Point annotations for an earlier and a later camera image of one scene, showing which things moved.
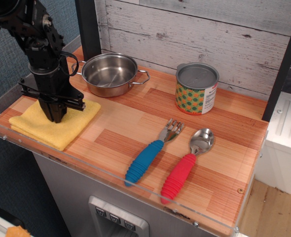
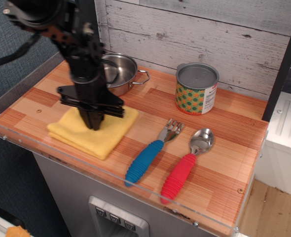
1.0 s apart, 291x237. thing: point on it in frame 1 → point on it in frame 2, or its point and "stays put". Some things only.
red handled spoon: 201,141 stays put
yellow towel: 33,123 → 69,128
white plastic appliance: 280,161 stays put
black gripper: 50,82 → 91,93
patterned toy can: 196,85 stays put
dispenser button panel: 108,220 stays put
